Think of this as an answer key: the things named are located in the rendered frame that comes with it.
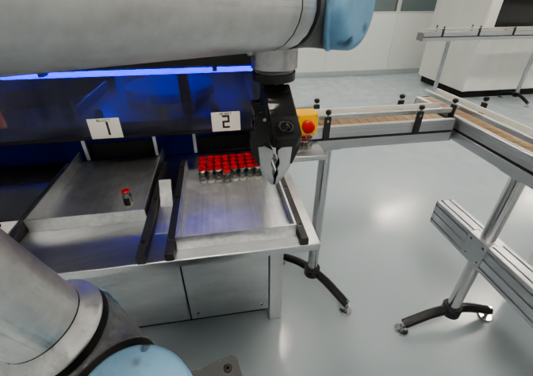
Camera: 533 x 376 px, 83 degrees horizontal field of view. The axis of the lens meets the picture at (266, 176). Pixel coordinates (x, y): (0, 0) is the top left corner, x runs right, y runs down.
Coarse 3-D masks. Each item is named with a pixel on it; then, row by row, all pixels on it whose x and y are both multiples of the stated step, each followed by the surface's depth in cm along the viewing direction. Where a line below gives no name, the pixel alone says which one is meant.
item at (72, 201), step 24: (72, 168) 90; (96, 168) 94; (120, 168) 94; (144, 168) 94; (48, 192) 77; (72, 192) 82; (96, 192) 82; (120, 192) 82; (144, 192) 82; (48, 216) 74; (72, 216) 69; (96, 216) 70; (120, 216) 71; (144, 216) 72
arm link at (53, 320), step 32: (0, 256) 26; (32, 256) 30; (0, 288) 25; (32, 288) 28; (64, 288) 32; (96, 288) 37; (0, 320) 26; (32, 320) 28; (64, 320) 31; (96, 320) 34; (128, 320) 40; (0, 352) 28; (32, 352) 29; (64, 352) 31; (96, 352) 33
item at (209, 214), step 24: (192, 192) 82; (216, 192) 82; (240, 192) 82; (264, 192) 82; (192, 216) 74; (216, 216) 74; (240, 216) 74; (264, 216) 74; (288, 216) 72; (192, 240) 64; (216, 240) 65; (240, 240) 66
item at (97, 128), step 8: (88, 120) 83; (96, 120) 84; (104, 120) 84; (112, 120) 84; (96, 128) 85; (104, 128) 85; (112, 128) 85; (120, 128) 86; (96, 136) 86; (104, 136) 86; (112, 136) 87; (120, 136) 87
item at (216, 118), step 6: (216, 114) 88; (222, 114) 89; (228, 114) 89; (234, 114) 89; (216, 120) 89; (222, 120) 89; (234, 120) 90; (216, 126) 90; (222, 126) 90; (234, 126) 91
